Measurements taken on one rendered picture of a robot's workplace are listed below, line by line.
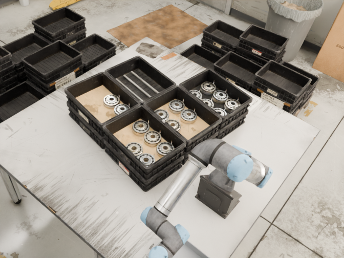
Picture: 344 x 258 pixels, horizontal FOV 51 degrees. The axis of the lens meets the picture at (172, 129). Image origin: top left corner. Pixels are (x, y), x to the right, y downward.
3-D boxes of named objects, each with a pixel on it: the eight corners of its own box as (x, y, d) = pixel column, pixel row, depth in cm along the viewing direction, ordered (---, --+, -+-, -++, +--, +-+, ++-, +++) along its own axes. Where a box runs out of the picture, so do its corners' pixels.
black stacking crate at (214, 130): (219, 132, 227) (222, 119, 219) (185, 155, 212) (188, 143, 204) (175, 98, 245) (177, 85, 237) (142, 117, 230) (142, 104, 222)
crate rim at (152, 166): (187, 145, 205) (188, 142, 203) (146, 173, 190) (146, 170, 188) (142, 106, 223) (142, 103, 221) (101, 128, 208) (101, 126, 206)
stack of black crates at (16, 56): (39, 61, 365) (32, 31, 340) (59, 74, 353) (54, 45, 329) (3, 80, 342) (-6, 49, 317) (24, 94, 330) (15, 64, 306)
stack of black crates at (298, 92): (295, 116, 341) (312, 79, 309) (280, 134, 324) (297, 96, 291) (257, 97, 357) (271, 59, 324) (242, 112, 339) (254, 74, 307)
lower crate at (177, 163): (183, 167, 220) (185, 155, 211) (145, 194, 205) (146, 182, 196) (141, 129, 238) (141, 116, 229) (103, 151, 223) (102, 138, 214)
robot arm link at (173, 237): (170, 215, 152) (152, 234, 148) (190, 232, 146) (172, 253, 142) (173, 222, 158) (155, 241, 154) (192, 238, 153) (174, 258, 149)
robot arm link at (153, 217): (202, 124, 156) (133, 218, 153) (222, 137, 151) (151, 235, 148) (209, 133, 166) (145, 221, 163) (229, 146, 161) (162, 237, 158)
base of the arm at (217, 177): (234, 191, 202) (243, 175, 200) (228, 193, 188) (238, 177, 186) (212, 175, 207) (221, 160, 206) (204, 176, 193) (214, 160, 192)
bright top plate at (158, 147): (177, 148, 209) (177, 148, 209) (166, 158, 204) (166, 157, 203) (164, 139, 213) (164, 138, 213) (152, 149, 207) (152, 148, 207)
